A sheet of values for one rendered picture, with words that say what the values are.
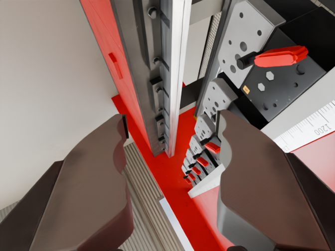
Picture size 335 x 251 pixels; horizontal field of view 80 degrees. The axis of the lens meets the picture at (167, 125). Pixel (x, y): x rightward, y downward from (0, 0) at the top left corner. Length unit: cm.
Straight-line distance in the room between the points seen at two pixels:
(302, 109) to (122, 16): 51
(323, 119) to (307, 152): 8
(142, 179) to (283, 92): 351
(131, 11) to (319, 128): 54
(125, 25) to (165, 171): 162
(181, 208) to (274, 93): 177
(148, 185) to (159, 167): 168
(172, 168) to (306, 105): 182
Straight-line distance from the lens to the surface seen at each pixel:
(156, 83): 91
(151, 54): 76
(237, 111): 48
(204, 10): 83
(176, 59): 74
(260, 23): 34
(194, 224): 206
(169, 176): 207
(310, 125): 36
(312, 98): 34
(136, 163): 383
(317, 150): 38
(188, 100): 139
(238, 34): 38
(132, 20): 68
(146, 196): 373
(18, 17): 164
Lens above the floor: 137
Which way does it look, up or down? 20 degrees down
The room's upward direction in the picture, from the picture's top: 148 degrees clockwise
